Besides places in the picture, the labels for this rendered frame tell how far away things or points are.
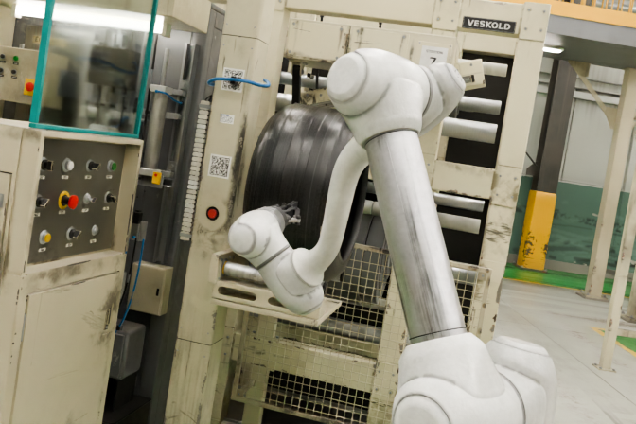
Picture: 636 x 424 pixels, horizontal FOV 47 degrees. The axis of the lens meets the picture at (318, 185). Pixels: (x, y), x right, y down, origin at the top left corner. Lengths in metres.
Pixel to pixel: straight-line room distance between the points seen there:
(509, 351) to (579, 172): 10.95
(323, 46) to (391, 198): 1.41
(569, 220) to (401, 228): 10.96
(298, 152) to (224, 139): 0.35
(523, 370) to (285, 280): 0.64
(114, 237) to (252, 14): 0.86
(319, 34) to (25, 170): 1.18
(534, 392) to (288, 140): 1.15
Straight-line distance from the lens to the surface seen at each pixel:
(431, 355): 1.22
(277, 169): 2.17
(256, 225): 1.74
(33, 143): 1.95
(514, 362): 1.38
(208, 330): 2.51
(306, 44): 2.66
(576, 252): 12.31
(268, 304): 2.31
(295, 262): 1.74
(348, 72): 1.32
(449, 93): 1.47
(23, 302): 2.02
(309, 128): 2.23
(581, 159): 12.29
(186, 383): 2.58
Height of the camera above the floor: 1.34
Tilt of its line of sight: 3 degrees down
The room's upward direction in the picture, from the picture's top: 9 degrees clockwise
